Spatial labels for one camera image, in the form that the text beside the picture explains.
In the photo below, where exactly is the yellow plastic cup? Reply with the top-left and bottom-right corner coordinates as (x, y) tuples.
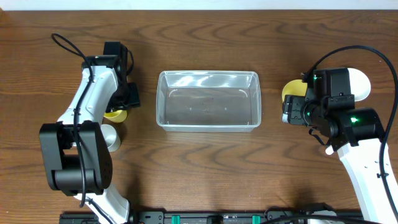
(104, 110), (127, 123)

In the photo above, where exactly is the grey plastic cup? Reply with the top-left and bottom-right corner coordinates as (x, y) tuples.
(101, 124), (121, 152)

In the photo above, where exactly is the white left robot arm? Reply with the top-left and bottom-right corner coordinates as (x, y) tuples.
(39, 55), (137, 223)

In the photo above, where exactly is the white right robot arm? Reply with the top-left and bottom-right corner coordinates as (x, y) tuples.
(282, 94), (397, 223)

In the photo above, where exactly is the clear plastic container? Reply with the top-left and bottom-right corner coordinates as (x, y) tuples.
(156, 70), (262, 133)

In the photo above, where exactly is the yellow cup right side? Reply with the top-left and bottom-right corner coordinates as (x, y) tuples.
(282, 80), (307, 102)

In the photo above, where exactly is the white cup right side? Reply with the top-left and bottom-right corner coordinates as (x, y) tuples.
(348, 68), (371, 102)

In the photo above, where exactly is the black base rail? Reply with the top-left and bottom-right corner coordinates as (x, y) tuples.
(58, 202), (364, 224)

